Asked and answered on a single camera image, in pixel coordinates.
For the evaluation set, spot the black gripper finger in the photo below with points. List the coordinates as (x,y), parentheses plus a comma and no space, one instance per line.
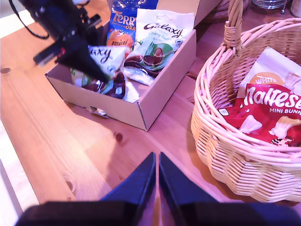
(141,183)
(174,186)
(81,58)

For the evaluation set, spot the white Galaxy egg bag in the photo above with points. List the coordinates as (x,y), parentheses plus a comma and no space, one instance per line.
(162,40)
(110,58)

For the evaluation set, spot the blue Terry's orange egg bag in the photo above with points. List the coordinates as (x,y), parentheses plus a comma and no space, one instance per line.
(122,23)

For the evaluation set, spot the red Maltesers bunnies bag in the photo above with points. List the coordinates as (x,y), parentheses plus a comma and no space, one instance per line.
(270,108)

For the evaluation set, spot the brown cardboard box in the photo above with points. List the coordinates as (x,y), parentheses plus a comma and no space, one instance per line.
(164,94)

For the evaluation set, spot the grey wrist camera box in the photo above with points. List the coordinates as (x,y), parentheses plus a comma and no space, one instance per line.
(81,2)

